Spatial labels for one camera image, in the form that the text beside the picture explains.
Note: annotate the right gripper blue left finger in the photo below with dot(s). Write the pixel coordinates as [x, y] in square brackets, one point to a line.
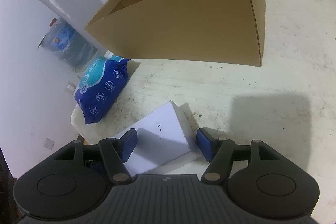
[115, 152]

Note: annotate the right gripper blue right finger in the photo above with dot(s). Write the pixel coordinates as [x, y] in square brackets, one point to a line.
[219, 154]

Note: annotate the white carton box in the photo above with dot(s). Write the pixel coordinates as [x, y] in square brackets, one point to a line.
[166, 142]

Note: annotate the blue wet wipes pack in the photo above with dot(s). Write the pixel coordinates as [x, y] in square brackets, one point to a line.
[100, 86]

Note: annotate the blue water jug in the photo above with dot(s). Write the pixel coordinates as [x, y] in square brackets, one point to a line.
[68, 45]

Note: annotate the brown cardboard box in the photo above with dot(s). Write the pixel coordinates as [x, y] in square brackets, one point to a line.
[224, 31]

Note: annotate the white wall plug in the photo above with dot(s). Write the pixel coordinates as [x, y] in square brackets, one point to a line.
[70, 88]

